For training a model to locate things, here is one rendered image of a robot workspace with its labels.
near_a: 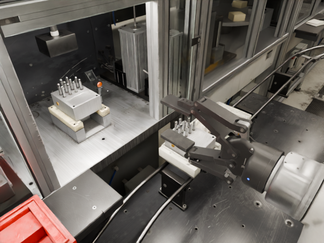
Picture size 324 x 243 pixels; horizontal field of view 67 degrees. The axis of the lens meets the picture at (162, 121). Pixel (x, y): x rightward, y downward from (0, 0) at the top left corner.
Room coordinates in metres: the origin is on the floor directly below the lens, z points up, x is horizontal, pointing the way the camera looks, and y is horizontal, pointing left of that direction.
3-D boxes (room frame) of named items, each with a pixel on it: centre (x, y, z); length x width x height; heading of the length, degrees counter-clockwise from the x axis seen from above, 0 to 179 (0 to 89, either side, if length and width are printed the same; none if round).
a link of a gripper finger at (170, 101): (0.39, -0.03, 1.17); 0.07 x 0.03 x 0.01; 48
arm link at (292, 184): (0.24, -0.20, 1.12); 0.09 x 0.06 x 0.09; 138
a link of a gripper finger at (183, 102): (0.37, -0.05, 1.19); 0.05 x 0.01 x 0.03; 48
